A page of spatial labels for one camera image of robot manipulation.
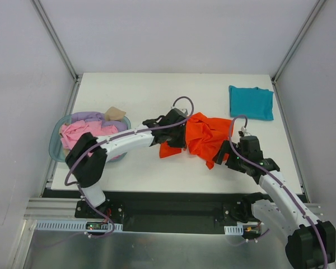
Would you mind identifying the orange t shirt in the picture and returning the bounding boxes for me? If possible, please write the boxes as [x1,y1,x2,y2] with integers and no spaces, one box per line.
[159,112,232,170]

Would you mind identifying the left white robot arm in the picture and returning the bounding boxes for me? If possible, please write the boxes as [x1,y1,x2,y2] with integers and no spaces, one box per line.
[64,108,189,218]

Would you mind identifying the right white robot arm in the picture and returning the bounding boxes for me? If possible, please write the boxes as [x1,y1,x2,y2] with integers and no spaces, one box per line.
[213,136,336,268]

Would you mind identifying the folded teal t shirt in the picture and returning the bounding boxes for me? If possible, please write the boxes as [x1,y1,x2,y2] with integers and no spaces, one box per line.
[228,85,274,121]

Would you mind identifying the beige t shirt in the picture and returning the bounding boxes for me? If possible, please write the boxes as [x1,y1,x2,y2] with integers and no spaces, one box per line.
[104,106,126,121]

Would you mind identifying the lavender t shirt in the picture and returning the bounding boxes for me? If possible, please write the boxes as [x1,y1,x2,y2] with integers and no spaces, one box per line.
[71,112,128,132]

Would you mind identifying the pink t shirt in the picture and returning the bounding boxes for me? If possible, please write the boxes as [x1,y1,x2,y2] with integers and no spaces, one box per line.
[59,120,118,156]

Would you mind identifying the translucent blue basket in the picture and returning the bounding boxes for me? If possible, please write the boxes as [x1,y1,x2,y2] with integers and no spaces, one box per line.
[49,114,131,163]

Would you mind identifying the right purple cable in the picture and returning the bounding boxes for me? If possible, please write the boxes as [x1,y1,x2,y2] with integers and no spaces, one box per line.
[228,114,330,269]

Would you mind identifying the purple cable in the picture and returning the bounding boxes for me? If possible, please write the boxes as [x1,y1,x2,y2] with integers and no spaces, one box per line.
[64,96,194,239]
[228,114,330,269]

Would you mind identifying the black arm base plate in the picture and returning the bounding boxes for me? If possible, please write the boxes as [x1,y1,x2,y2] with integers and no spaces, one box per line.
[74,190,272,235]

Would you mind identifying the right white cable duct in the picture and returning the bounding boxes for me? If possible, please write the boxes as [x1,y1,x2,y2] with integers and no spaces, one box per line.
[224,225,244,236]

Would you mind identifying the white cable duct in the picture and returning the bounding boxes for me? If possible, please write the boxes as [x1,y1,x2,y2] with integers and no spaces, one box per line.
[224,225,244,236]
[36,220,123,233]

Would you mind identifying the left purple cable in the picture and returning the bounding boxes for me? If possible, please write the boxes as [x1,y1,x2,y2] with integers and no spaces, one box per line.
[64,96,194,239]

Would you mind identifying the aluminium front rail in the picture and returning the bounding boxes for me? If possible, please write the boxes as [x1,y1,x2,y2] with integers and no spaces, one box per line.
[24,179,328,226]

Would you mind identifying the right aluminium frame post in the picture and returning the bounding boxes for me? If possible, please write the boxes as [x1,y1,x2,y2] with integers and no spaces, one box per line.
[271,0,328,85]

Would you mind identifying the aluminium frame post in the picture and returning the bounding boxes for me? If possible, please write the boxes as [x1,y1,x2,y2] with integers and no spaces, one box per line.
[30,0,79,82]
[271,0,328,85]

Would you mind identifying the left white cable duct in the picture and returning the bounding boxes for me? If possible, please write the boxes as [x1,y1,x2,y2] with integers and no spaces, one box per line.
[36,220,123,233]

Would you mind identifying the left aluminium frame post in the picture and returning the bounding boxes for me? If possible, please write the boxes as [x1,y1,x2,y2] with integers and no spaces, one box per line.
[30,0,79,82]

